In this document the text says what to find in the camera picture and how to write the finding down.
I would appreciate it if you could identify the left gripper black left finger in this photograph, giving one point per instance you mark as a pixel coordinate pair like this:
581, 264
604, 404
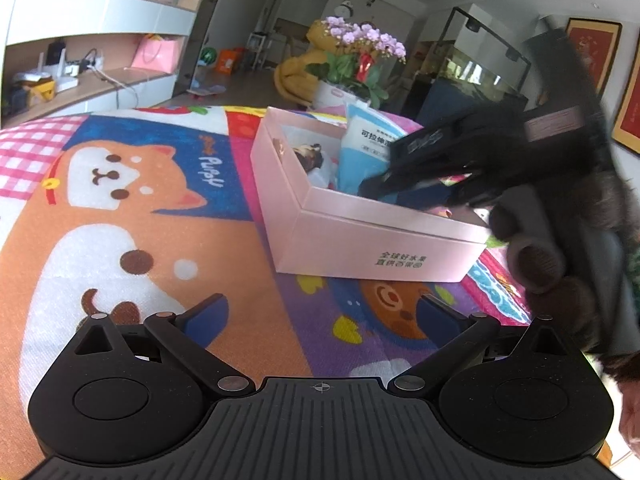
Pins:
186, 337

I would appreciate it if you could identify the pink cardboard gift box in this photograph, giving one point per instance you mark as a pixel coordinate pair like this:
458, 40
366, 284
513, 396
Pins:
321, 232

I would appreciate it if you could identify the colourful cartoon play mat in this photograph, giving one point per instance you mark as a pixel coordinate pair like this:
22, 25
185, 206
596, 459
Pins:
156, 210

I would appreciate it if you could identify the glass fish tank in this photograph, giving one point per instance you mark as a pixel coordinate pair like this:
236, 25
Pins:
474, 52

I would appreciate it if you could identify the small black figurine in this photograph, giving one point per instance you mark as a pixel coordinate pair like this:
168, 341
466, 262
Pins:
312, 158

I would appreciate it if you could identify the red framed wall picture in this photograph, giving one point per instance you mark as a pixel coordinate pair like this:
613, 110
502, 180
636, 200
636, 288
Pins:
596, 42

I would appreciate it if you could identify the purple orchid flower pot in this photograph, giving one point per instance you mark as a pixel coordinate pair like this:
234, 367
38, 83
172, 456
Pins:
353, 58

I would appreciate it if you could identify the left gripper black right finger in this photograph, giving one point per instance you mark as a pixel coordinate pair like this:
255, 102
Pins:
461, 342

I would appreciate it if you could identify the pink paper gift bag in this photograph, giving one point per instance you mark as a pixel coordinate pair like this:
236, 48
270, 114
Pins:
157, 54

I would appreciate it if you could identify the right gloved hand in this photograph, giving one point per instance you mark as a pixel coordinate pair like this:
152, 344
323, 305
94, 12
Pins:
575, 250

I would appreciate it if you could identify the blue white wipes pack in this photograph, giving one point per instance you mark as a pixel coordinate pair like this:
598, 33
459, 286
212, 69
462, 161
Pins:
364, 153

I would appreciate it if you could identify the white tv wall cabinet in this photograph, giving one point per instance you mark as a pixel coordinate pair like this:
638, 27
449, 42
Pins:
111, 28

